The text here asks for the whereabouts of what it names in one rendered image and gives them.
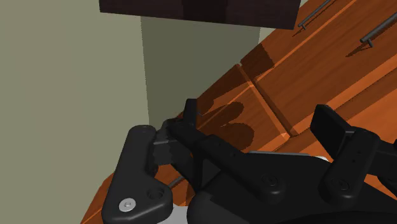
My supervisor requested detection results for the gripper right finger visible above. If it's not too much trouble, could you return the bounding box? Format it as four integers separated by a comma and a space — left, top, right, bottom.
309, 104, 397, 204

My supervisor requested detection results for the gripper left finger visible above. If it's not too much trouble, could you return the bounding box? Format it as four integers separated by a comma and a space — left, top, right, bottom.
101, 98, 287, 224

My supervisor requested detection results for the brown wooden chest of drawers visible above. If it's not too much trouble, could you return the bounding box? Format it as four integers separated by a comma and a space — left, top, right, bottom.
80, 0, 397, 224

